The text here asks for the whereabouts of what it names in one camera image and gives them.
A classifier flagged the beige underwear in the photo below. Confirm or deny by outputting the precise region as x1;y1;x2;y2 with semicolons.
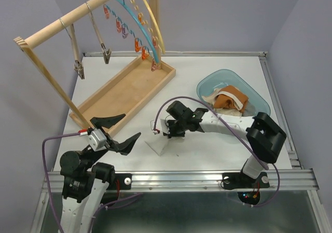
202;88;242;116

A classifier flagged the aluminium mounting rail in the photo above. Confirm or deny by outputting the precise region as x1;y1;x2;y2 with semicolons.
44;168;320;192

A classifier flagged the white underwear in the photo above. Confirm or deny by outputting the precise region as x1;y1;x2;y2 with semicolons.
144;133;185;156

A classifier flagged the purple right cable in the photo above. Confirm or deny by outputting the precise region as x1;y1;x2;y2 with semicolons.
154;95;281;208

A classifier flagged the brown underwear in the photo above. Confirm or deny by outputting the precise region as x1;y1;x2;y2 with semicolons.
213;85;249;113

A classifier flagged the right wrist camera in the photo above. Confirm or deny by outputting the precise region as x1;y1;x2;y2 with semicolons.
150;119;170;135

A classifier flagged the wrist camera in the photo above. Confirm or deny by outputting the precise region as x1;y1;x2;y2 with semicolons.
78;128;107;152
150;119;170;135

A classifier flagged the wooden clamp hanger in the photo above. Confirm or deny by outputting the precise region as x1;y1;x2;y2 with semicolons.
59;18;85;80
85;2;112;64

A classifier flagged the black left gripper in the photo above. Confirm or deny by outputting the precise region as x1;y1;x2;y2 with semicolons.
84;112;141;169

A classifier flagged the wooden clothes rack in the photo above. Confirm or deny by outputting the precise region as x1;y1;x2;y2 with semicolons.
15;0;176;136

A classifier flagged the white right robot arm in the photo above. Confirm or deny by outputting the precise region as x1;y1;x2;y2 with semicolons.
160;101;286;190

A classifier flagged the purple cable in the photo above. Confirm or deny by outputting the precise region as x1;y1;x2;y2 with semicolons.
154;95;281;208
41;130;143;233

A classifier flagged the blue plastic tub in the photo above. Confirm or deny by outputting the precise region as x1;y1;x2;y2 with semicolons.
196;69;271;115

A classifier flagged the blue plastic clip hanger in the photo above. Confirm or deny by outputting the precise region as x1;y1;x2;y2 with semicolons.
102;0;162;72

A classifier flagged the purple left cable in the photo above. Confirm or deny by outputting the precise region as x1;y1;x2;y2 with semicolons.
41;130;143;233

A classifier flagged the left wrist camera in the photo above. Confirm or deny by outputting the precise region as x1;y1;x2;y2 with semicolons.
78;128;107;152

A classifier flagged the yellow plastic clip hanger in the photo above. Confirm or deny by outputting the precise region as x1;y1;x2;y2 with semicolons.
129;0;165;55

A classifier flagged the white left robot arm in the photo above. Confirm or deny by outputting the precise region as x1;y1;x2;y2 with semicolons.
59;114;141;232

